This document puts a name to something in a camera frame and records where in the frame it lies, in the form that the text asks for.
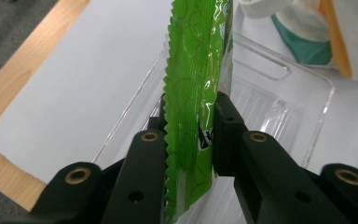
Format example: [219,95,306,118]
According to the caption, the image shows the clear plastic container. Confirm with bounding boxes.
[91,30,337,224]

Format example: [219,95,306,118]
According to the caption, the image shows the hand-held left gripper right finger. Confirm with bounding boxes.
[212,91,352,224]

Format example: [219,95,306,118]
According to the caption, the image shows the white table mat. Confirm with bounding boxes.
[0,0,358,188]

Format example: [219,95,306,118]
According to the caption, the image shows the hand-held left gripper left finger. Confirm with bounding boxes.
[100,92,170,224]

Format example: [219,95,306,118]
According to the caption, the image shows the green snack packet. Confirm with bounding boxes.
[162,0,235,224]

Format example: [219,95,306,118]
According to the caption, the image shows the white patterned tote bag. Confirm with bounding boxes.
[238,0,358,82]

